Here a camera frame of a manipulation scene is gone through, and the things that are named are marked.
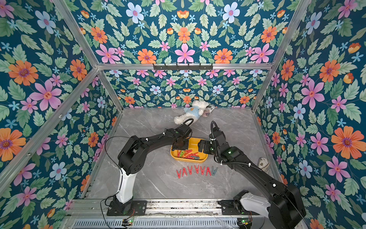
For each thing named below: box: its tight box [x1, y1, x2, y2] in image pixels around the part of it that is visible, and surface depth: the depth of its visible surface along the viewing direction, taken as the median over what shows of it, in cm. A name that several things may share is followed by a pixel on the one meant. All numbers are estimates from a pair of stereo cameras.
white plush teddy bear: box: [173, 100, 210, 125], surface depth 109 cm
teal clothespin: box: [211, 166, 218, 177], surface depth 88 cm
